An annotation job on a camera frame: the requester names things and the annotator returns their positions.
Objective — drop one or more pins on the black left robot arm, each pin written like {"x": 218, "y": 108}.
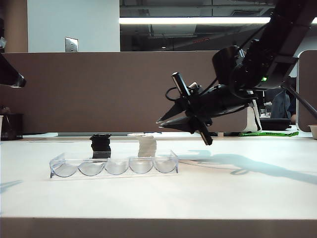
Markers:
{"x": 10, "y": 74}

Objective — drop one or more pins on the wide brown desk partition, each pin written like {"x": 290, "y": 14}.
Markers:
{"x": 99, "y": 91}

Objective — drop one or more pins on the narrow brown desk partition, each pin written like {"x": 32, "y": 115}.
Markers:
{"x": 308, "y": 121}

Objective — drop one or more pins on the white object with black stripe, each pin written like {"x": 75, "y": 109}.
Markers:
{"x": 251, "y": 121}

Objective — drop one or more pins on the white poker chip stack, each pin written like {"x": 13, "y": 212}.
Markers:
{"x": 147, "y": 146}

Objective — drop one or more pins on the black mesh desk container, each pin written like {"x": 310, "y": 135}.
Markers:
{"x": 13, "y": 126}

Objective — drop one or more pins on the white paper cup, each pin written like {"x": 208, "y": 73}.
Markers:
{"x": 1, "y": 127}

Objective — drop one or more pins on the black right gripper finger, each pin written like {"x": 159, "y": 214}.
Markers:
{"x": 174, "y": 110}
{"x": 178, "y": 124}

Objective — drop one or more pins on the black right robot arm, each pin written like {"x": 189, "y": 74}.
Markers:
{"x": 272, "y": 49}

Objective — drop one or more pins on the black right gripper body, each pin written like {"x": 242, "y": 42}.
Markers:
{"x": 218, "y": 101}

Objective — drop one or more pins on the silver wall switch plate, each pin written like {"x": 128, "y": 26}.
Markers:
{"x": 71, "y": 44}

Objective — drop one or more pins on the black rounded chair seat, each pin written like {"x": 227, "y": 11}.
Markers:
{"x": 275, "y": 124}

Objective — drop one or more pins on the beige paper bowl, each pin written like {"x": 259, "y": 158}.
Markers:
{"x": 313, "y": 131}

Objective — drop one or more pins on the seated person in blue jacket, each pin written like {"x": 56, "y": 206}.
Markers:
{"x": 280, "y": 106}

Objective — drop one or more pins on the long ceiling light strip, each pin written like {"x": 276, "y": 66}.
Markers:
{"x": 193, "y": 20}

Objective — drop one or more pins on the clear plastic chip tray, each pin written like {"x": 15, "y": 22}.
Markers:
{"x": 64, "y": 172}

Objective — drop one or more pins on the black poker chip stack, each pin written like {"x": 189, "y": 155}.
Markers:
{"x": 100, "y": 145}

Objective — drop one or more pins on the black diagonal stand pole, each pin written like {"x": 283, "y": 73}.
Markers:
{"x": 304, "y": 104}

